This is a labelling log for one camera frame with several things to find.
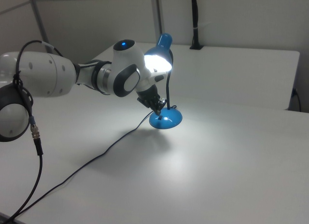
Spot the blue gooseneck desk lamp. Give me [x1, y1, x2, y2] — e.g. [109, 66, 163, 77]
[144, 32, 183, 130]

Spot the black lamp power cord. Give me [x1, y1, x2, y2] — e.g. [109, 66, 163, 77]
[0, 112, 155, 221]

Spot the grey partition frame post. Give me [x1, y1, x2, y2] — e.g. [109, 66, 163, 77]
[30, 0, 50, 44]
[151, 0, 163, 42]

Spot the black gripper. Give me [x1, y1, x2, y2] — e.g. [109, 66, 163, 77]
[137, 85, 168, 114]

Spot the black robot cable with connector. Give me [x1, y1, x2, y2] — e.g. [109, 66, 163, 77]
[9, 40, 64, 215]

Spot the black camera stand pole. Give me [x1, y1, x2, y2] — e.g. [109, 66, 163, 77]
[189, 0, 204, 50]

